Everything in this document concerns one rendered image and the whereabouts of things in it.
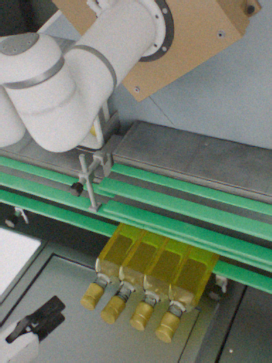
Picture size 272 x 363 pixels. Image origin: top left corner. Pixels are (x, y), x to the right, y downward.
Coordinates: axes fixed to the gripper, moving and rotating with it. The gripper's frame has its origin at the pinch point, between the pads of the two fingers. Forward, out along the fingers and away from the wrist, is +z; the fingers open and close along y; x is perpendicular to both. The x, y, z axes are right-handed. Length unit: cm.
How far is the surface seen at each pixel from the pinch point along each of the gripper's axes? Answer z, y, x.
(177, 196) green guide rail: 32.5, 9.5, -1.2
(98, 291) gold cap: 10.8, -4.6, -1.1
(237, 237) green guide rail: 36.5, 5.8, -15.1
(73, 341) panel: 4.3, -19.0, -1.4
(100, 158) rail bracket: 28.7, 6.9, 18.1
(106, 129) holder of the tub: 36.6, 5.3, 24.4
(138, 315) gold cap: 12.0, -1.1, -11.3
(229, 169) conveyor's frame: 43.3, 13.4, -5.3
